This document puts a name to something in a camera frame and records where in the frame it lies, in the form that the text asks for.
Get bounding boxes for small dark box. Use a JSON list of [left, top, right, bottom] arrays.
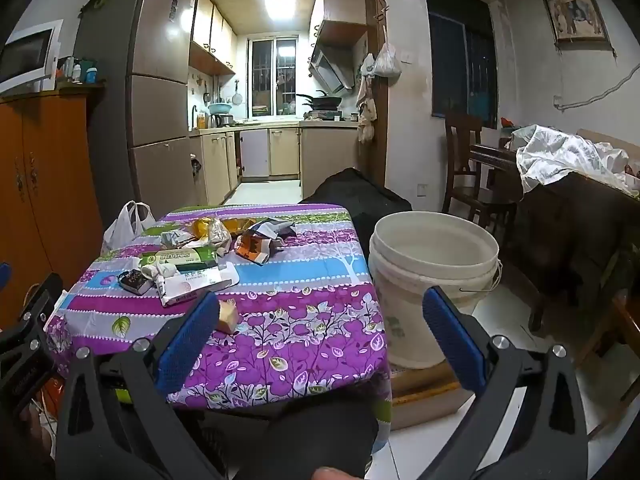
[[118, 270, 151, 295]]

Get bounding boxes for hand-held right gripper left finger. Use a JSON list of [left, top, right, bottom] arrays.
[[55, 289, 236, 480]]

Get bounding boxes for beige cabinet above hood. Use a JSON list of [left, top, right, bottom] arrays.
[[309, 0, 368, 48]]

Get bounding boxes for flat cardboard piece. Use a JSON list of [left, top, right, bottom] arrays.
[[390, 360, 473, 431]]

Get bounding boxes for hanging kitchen cloths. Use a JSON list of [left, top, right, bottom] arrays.
[[356, 54, 378, 143]]

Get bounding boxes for dark room window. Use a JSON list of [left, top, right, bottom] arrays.
[[425, 0, 501, 118]]

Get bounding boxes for dark wooden table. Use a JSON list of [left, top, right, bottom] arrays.
[[470, 142, 640, 331]]

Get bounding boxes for beige base cabinets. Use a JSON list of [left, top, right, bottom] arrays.
[[190, 127, 361, 206]]

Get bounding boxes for barred kitchen window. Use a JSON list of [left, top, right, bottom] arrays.
[[246, 36, 301, 117]]

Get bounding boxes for person's leg in black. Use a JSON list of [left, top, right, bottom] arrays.
[[235, 395, 380, 480]]

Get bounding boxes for white wall cable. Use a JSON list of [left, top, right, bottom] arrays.
[[554, 62, 640, 113]]

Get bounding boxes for purple floral tablecloth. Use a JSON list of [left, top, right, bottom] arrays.
[[44, 203, 393, 431]]

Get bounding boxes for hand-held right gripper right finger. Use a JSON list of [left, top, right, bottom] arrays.
[[421, 286, 590, 480]]

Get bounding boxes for framed wall picture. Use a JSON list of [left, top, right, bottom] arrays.
[[542, 0, 611, 45]]

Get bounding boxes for grey beige refrigerator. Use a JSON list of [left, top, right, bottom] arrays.
[[74, 0, 197, 226]]

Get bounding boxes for dark wooden chair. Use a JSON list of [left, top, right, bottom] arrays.
[[442, 110, 518, 241]]

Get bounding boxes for white tissue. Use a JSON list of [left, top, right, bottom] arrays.
[[141, 262, 178, 283]]

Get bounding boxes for beige wall cabinets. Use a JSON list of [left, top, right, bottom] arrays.
[[189, 0, 237, 76]]

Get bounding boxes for black cloth cover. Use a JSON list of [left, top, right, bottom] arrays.
[[298, 168, 412, 246]]

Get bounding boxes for orange wooden cabinet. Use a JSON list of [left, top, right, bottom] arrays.
[[0, 85, 106, 311]]

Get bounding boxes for white paper packet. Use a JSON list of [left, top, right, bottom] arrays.
[[159, 262, 240, 308]]

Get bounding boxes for white plastic bucket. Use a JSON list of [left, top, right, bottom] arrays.
[[369, 211, 502, 368]]

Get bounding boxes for white crumpled cloth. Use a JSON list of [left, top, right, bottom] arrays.
[[515, 124, 640, 196]]

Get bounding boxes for silver foil wrapper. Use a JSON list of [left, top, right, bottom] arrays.
[[159, 229, 197, 251]]

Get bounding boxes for brown plastic wrapper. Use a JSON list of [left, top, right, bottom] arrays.
[[192, 216, 221, 239]]

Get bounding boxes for brown wooden armchair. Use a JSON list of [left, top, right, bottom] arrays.
[[575, 290, 640, 441]]

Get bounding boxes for steel range hood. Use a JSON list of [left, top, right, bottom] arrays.
[[307, 42, 357, 96]]

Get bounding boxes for hanging white plastic bag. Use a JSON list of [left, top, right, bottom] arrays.
[[372, 42, 402, 78]]

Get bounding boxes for green cardboard box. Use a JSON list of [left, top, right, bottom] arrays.
[[139, 246, 219, 275]]

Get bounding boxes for white microwave oven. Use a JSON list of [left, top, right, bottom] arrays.
[[0, 19, 63, 95]]

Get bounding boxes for black wok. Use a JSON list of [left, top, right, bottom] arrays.
[[296, 91, 344, 110]]

